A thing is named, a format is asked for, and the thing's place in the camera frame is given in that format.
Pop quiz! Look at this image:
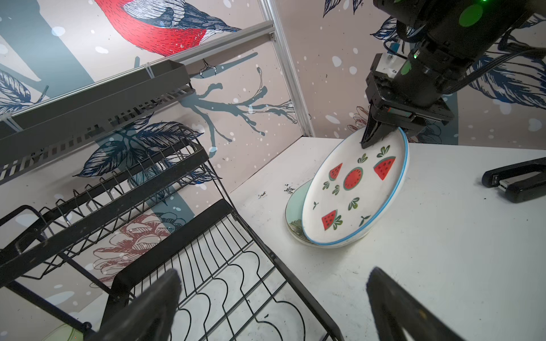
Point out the black two-tier dish rack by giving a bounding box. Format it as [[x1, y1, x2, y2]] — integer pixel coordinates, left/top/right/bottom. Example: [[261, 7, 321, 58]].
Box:
[[1, 128, 343, 340]]

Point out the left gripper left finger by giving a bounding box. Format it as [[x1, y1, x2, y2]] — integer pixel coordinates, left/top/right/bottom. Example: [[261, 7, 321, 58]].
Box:
[[89, 269, 181, 341]]

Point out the white plate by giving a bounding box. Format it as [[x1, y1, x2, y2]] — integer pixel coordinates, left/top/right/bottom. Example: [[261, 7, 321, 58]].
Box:
[[301, 129, 410, 248]]

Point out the green glass tumbler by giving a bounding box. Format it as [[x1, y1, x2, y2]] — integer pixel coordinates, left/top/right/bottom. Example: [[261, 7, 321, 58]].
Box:
[[43, 324, 84, 341]]

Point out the black stapler on table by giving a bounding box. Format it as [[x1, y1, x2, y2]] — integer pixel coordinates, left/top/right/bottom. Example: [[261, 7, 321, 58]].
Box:
[[481, 157, 545, 203]]

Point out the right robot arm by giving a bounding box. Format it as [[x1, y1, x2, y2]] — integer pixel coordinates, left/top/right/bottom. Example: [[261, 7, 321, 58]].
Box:
[[361, 1, 545, 148]]

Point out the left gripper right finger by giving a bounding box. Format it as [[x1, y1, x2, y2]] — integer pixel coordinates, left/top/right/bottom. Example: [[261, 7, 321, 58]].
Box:
[[366, 267, 462, 340]]

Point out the horizontal aluminium frame bar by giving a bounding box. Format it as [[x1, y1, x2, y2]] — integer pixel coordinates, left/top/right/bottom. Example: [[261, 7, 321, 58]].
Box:
[[170, 20, 276, 78]]

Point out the pale green plate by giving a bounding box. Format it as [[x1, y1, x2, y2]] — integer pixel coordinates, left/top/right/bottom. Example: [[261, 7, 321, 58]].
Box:
[[284, 180, 314, 246]]

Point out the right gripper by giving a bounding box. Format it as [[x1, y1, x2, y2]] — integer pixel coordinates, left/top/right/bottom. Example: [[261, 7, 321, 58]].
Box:
[[361, 53, 454, 149]]

